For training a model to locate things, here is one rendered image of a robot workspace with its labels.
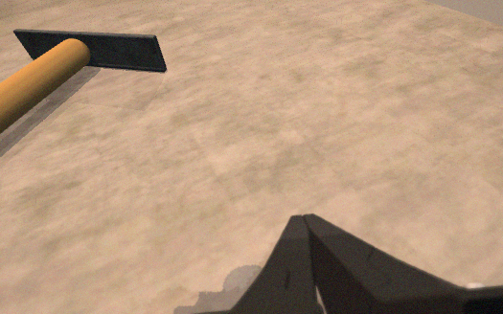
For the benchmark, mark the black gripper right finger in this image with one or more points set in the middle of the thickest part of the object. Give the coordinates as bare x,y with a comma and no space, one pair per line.
354,277

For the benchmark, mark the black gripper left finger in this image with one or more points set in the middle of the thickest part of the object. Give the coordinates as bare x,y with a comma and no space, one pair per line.
286,284

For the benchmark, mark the orange-handled screwdriver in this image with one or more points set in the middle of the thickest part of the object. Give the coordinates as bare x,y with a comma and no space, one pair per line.
474,285

